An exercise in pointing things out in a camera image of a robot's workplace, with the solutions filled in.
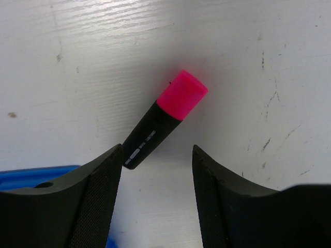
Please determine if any black highlighter pink cap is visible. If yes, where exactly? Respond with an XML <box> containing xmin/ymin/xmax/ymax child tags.
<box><xmin>122</xmin><ymin>70</ymin><xmax>208</xmax><ymax>169</ymax></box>

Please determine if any blue plastic divided bin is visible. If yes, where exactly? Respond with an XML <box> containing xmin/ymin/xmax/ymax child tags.
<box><xmin>0</xmin><ymin>164</ymin><xmax>119</xmax><ymax>248</ymax></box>

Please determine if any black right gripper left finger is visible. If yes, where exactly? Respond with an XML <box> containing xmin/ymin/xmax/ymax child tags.
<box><xmin>0</xmin><ymin>143</ymin><xmax>123</xmax><ymax>248</ymax></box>

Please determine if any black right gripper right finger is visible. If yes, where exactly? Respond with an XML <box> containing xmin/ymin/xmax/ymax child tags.
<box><xmin>192</xmin><ymin>146</ymin><xmax>330</xmax><ymax>247</ymax></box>

